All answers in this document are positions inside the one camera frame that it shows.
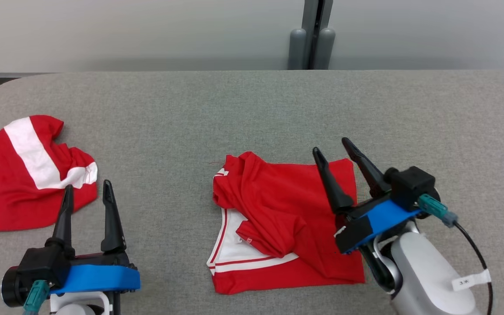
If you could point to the grey cylindrical post foot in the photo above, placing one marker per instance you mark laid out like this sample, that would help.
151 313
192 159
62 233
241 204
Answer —
325 48
296 48

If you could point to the red basketball jersey black lettering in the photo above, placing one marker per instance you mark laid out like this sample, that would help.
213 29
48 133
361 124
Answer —
287 197

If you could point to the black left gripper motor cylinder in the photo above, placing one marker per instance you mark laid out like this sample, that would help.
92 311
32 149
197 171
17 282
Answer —
10 286

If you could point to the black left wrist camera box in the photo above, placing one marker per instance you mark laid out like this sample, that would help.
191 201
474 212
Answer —
42 264

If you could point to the grey metal partition post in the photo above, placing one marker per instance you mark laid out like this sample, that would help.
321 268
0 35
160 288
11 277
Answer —
309 13

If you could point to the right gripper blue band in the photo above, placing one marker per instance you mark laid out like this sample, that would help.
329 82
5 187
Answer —
383 216

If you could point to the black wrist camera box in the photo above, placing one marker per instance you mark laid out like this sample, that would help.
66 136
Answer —
411 186
42 264

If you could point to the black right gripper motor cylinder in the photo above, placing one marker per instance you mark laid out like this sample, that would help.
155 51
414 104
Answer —
436 195

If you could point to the grey wall base rail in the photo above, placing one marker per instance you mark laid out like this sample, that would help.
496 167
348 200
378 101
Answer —
7 75

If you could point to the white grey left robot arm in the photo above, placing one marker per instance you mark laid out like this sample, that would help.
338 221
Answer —
77 302

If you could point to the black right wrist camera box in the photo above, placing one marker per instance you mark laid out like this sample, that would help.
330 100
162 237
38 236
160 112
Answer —
411 186

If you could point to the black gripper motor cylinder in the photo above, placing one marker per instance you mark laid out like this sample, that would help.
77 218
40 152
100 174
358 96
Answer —
10 286
436 195

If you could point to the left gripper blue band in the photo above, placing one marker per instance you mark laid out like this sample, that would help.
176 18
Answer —
99 278

